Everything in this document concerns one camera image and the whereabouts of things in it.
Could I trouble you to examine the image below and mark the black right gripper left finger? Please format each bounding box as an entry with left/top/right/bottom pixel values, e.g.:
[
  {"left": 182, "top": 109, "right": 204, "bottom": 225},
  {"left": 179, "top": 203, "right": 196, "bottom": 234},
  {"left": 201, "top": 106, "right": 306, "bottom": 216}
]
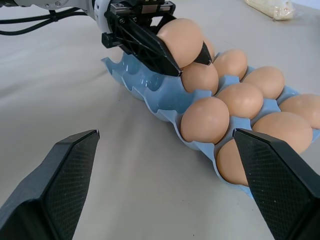
[{"left": 0, "top": 129, "right": 101, "bottom": 240}]

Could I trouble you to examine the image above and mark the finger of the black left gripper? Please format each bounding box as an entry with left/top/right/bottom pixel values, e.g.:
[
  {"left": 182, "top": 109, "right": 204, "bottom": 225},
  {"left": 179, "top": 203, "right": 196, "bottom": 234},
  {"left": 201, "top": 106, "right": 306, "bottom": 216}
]
[
  {"left": 149, "top": 12, "right": 214, "bottom": 66},
  {"left": 101, "top": 11, "right": 185, "bottom": 77}
]

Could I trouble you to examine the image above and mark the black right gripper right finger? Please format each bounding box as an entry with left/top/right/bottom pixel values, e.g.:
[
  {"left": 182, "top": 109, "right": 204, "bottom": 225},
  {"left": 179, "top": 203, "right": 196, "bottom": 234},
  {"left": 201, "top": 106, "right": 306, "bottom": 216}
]
[{"left": 232, "top": 128, "right": 320, "bottom": 240}]

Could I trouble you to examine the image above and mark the blue plastic egg tray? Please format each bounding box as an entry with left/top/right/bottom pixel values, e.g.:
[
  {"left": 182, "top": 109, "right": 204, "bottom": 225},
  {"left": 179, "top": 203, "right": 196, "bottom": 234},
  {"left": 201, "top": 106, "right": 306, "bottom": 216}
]
[{"left": 100, "top": 51, "right": 320, "bottom": 201}]

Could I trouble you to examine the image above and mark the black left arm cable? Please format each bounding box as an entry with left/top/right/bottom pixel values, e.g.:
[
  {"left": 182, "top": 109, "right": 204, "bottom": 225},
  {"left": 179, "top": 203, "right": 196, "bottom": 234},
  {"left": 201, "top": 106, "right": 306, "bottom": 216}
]
[{"left": 0, "top": 6, "right": 89, "bottom": 36}]

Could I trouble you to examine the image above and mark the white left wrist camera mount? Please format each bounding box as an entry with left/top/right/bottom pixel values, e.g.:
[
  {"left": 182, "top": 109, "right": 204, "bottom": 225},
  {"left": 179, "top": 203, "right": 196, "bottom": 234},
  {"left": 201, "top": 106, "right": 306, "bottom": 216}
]
[{"left": 91, "top": 0, "right": 114, "bottom": 36}]

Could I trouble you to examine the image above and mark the clear bag of yellow contents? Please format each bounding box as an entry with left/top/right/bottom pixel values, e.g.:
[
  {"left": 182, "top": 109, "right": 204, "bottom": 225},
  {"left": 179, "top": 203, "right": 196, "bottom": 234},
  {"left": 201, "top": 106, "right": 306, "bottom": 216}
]
[{"left": 243, "top": 0, "right": 295, "bottom": 22}]

